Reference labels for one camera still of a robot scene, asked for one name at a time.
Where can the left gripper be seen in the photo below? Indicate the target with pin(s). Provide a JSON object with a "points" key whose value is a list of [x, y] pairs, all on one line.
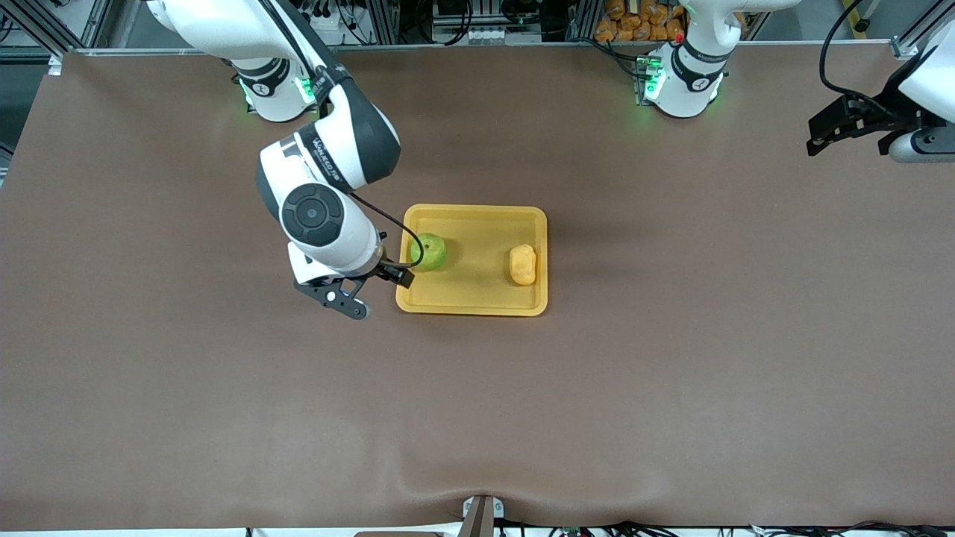
{"points": [[885, 109]]}

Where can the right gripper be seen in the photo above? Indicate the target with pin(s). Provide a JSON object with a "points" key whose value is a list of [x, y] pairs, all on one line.
{"points": [[383, 269]]}

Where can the green apple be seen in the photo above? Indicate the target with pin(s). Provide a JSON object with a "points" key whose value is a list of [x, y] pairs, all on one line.
{"points": [[431, 253]]}

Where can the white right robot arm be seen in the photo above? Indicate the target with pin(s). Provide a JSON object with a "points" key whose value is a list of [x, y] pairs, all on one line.
{"points": [[313, 212]]}

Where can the yellow plastic tray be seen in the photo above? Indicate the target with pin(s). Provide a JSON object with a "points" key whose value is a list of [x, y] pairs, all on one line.
{"points": [[477, 261]]}

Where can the brown table mat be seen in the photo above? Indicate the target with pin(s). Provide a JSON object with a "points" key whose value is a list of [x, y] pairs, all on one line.
{"points": [[224, 410]]}

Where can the orange bags pile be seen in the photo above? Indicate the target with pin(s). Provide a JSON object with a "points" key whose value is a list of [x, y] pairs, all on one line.
{"points": [[623, 22]]}

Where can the white power strip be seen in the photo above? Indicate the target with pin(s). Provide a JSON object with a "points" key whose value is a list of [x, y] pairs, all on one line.
{"points": [[489, 34]]}

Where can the aluminium table edge rail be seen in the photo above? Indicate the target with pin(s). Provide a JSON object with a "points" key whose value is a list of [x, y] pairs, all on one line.
{"points": [[485, 46]]}

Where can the aluminium frame post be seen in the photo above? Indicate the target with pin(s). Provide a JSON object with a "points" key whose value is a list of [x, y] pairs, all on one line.
{"points": [[45, 22]]}

